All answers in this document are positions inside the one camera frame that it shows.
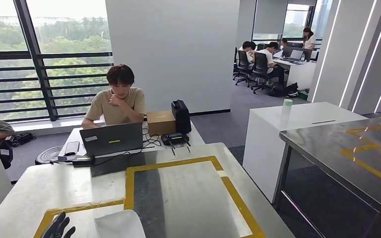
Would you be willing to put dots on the pale green tumbler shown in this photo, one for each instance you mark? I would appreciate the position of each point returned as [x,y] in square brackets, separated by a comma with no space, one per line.
[286,108]

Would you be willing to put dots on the black bag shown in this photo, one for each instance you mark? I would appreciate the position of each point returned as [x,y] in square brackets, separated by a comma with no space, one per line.
[21,138]
[287,90]

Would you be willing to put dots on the green box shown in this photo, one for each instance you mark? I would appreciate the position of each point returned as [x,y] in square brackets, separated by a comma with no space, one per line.
[304,94]

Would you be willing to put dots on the yellow tape grid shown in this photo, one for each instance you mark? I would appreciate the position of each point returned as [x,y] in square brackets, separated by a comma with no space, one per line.
[174,161]

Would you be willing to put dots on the black power adapter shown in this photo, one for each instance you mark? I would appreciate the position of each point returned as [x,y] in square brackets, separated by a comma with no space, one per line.
[83,161]

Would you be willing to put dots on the black window railing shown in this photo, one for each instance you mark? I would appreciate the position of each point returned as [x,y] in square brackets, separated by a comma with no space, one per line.
[78,55]

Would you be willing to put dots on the grey laptop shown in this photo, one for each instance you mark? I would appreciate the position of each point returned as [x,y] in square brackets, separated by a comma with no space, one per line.
[111,139]

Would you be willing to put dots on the white curved plastic part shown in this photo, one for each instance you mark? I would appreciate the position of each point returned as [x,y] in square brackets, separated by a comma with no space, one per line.
[120,225]

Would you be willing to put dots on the black carrying case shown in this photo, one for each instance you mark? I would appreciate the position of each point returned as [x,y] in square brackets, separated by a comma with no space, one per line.
[181,116]

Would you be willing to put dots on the cardboard box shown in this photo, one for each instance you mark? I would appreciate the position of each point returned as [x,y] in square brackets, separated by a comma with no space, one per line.
[161,123]

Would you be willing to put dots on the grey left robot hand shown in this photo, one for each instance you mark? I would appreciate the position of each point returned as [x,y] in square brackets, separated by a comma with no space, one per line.
[57,227]

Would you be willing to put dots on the black office chair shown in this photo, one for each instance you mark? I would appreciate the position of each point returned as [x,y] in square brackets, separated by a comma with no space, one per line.
[261,69]
[235,60]
[244,64]

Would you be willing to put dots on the open laptop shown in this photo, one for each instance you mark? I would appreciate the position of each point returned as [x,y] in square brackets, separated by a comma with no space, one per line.
[295,55]

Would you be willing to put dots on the round floor grille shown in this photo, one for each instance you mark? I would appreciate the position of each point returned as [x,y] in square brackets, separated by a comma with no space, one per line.
[47,155]

